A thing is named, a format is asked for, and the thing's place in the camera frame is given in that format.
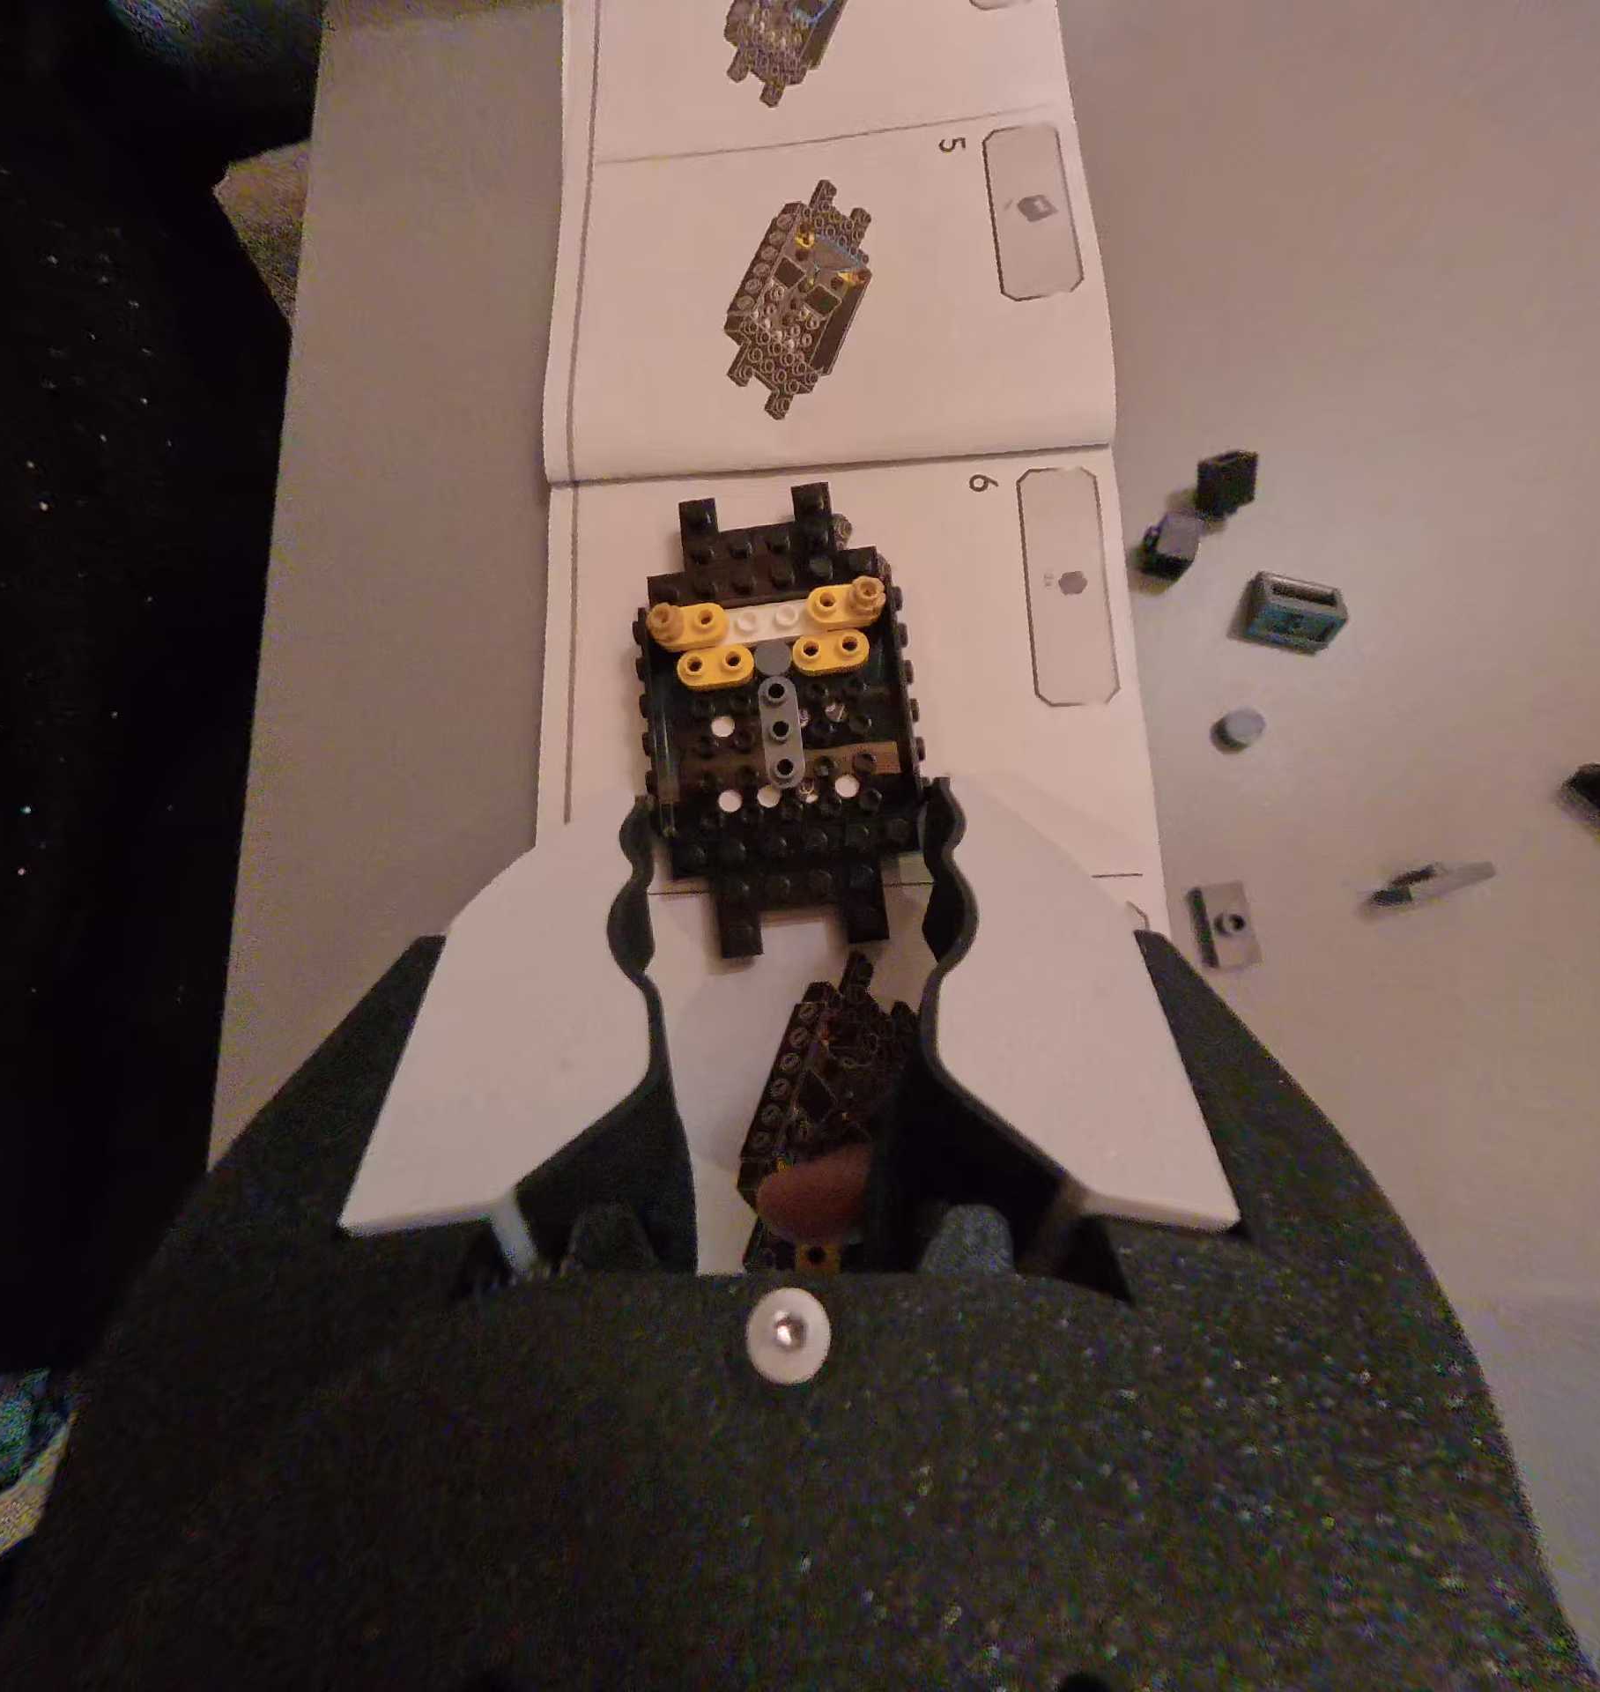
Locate flat grey lego plate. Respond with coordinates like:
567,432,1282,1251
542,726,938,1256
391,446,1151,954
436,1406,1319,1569
1188,882,1264,970

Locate person's black printed shirt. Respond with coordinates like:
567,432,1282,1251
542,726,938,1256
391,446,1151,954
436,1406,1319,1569
0,0,324,1574

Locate person's right hand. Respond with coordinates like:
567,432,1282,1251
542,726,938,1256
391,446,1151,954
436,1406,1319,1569
756,1141,878,1227

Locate grey wedge lego piece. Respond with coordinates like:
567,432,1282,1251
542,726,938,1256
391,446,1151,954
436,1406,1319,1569
1361,860,1500,911

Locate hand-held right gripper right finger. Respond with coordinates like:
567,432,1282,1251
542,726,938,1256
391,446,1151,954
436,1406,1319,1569
923,776,1241,1231

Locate grey frame lego piece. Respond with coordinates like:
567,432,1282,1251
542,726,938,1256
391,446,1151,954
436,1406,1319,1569
1243,571,1351,652

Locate black lego car chassis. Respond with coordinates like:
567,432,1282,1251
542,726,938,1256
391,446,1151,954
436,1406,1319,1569
634,483,940,960

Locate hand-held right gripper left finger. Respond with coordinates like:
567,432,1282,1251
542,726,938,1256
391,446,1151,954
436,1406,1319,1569
338,791,683,1278

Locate lego instruction booklet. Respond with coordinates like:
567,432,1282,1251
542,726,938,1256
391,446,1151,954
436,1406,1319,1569
536,0,1172,1278

